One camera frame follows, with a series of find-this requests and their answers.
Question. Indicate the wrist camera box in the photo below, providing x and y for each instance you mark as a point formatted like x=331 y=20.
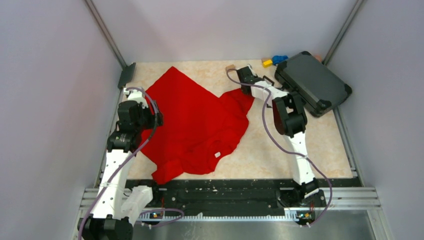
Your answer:
x=136 y=95
x=250 y=71

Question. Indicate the red t-shirt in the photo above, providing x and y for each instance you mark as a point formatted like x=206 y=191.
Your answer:
x=196 y=125

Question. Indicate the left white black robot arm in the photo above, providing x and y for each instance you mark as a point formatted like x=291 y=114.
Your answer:
x=110 y=217

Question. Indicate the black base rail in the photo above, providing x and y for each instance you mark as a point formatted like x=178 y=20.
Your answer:
x=223 y=197

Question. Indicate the yellow toy block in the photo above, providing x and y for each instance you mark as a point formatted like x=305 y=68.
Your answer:
x=266 y=62

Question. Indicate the black corner bracket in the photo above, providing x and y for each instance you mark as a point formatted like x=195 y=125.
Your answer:
x=127 y=75

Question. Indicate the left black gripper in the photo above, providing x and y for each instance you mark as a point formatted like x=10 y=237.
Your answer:
x=156 y=119

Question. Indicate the brown wooden block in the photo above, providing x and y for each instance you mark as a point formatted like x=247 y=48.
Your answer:
x=230 y=67

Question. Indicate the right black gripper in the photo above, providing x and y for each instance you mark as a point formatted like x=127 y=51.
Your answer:
x=256 y=77

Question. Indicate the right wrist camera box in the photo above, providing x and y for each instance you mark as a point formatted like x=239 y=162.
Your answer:
x=250 y=71

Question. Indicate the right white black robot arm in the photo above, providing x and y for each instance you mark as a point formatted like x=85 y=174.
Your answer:
x=290 y=121

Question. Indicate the dark grey carrying case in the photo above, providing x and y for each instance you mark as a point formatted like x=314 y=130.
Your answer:
x=321 y=90

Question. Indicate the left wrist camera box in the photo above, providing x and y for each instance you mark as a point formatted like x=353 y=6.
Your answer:
x=136 y=95

